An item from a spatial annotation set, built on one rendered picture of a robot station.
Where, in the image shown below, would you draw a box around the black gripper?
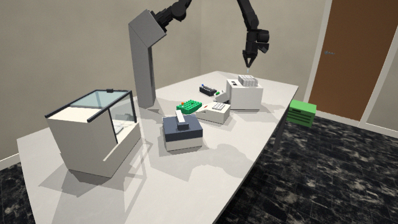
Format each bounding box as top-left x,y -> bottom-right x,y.
242,41 -> 258,68

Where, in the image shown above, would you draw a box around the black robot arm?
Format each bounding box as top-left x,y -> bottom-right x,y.
150,0 -> 269,53

